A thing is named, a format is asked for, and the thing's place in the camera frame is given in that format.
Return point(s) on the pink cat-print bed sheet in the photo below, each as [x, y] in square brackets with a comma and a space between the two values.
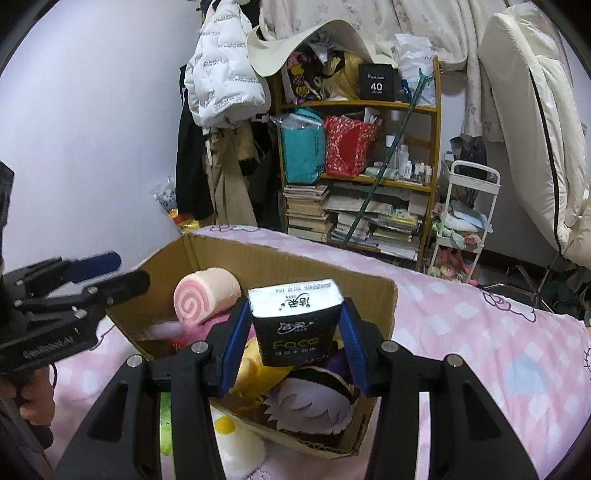
[461, 346]

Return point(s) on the floral curtain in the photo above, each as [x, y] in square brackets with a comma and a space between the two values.
[415, 23]

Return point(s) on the cream folded mattress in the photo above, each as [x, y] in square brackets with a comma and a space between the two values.
[521, 92]

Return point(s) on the black box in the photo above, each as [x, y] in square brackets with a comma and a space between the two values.
[376, 83]

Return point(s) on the black patterned bag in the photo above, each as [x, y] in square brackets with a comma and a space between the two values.
[304, 74]

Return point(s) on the beige coat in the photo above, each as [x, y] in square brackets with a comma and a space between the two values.
[226, 184]

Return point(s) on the stack of books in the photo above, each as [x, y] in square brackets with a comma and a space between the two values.
[304, 212]
[383, 230]

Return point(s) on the red patterned bag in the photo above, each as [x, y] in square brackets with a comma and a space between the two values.
[346, 147]

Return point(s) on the white plastic bag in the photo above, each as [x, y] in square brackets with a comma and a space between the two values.
[413, 60]

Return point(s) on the yellow bag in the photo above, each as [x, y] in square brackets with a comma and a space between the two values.
[344, 74]

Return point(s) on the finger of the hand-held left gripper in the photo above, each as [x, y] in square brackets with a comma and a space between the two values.
[99, 263]
[124, 284]

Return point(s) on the curled cream sheet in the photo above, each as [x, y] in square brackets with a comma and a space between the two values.
[272, 50]

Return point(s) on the purple-haired plush doll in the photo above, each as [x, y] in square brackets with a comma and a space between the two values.
[304, 401]

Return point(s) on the black tissue pack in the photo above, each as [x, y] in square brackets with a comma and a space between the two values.
[291, 332]

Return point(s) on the green soft toy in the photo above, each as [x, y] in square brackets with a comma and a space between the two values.
[165, 415]

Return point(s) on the teal bag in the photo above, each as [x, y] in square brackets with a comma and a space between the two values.
[300, 152]

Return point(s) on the row of small bottles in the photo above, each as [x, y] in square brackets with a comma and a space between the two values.
[411, 166]

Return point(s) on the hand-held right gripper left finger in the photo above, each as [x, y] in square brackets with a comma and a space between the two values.
[233, 350]

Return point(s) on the white trolley cart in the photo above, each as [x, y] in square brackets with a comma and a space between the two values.
[490, 198]

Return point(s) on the white puffer jacket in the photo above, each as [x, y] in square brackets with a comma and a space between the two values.
[221, 69]

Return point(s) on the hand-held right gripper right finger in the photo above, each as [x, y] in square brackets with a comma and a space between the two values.
[354, 350]

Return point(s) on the plastic bag of toys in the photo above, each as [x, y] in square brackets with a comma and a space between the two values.
[164, 198]

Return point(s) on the dark cloth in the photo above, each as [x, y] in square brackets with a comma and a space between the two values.
[468, 154]

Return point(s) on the printed cardboard box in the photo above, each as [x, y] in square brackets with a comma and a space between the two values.
[277, 263]

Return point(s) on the pink swirl roll plush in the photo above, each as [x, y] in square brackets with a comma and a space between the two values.
[207, 295]

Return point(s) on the yellow plush toy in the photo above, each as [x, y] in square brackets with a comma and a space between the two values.
[249, 378]

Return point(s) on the black coat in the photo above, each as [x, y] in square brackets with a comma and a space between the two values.
[194, 175]

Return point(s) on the white plush with yellow flower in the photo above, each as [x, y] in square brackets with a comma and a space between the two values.
[240, 452]

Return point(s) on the wooden shelf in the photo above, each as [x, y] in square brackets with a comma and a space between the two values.
[435, 138]

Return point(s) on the person's left hand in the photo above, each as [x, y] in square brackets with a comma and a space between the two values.
[37, 401]

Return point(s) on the green pole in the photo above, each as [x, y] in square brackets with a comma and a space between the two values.
[383, 170]

